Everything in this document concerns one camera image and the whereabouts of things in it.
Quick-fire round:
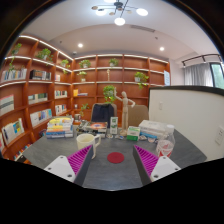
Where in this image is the wooden artist mannequin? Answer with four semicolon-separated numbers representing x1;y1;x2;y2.
114;87;136;136

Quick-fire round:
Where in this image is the ceiling light fixture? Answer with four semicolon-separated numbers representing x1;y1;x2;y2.
91;0;148;26

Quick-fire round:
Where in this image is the green and white box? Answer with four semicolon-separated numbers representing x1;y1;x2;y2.
127;126;140;141

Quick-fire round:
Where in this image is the clear plastic water bottle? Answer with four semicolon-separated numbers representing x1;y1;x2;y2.
156;124;175;157

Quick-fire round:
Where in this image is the wooden wall bookshelf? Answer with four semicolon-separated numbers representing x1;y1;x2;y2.
0;35;170;160

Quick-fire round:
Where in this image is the small green white carton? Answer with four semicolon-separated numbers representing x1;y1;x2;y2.
110;117;118;134

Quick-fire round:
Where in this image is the stack of colourful books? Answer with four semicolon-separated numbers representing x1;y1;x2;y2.
46;116;74;139

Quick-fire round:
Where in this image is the dark book with orange cover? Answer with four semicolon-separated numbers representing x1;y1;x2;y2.
86;122;107;133

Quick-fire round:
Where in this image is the white flat boxes stack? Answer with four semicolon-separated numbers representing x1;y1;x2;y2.
139;120;166;138

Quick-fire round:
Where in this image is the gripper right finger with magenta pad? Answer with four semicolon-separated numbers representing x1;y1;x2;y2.
133;145;180;186

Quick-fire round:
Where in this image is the white ceramic mug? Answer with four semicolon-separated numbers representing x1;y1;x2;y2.
76;133;101;158

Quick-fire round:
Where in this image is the white window curtain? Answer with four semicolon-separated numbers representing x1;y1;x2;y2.
184;63;213;87

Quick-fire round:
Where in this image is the white partition wall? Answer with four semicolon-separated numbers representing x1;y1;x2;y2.
149;86;224;160

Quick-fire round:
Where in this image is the red round coaster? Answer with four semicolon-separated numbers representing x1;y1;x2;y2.
107;152;124;164

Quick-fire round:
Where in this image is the dark office chair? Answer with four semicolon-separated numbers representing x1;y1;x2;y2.
91;103;116;127

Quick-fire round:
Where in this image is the potted green plant centre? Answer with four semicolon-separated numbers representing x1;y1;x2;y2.
103;85;116;103

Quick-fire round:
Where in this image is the beige chair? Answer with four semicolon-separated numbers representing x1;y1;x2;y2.
128;105;149;126

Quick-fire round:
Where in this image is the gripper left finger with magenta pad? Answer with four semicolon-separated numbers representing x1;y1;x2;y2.
45;145;93;186

